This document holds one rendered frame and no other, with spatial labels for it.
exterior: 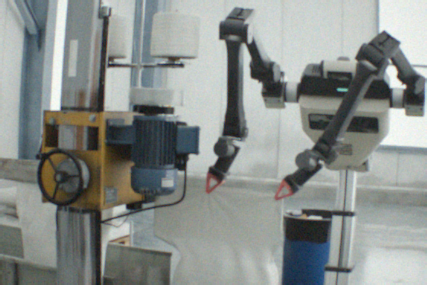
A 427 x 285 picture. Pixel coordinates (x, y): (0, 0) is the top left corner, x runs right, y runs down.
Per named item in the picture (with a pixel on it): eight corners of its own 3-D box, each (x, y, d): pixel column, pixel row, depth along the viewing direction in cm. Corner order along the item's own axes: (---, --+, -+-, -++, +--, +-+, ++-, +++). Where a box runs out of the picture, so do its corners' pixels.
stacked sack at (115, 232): (136, 237, 606) (136, 221, 605) (102, 249, 543) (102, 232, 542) (97, 231, 620) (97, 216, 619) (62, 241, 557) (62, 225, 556)
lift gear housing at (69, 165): (89, 193, 203) (90, 158, 203) (81, 194, 198) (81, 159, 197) (62, 189, 207) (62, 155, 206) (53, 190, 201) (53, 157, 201)
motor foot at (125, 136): (146, 146, 213) (148, 119, 212) (130, 148, 201) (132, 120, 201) (122, 144, 216) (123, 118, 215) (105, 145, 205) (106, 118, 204)
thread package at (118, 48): (135, 60, 235) (138, 16, 234) (117, 57, 221) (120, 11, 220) (100, 61, 240) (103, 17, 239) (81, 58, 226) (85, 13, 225)
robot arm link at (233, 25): (257, 1, 220) (230, -2, 224) (245, 30, 215) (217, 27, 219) (282, 71, 258) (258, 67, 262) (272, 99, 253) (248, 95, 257)
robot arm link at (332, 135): (393, 60, 203) (369, 43, 209) (384, 60, 199) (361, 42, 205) (337, 163, 224) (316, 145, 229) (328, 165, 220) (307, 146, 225)
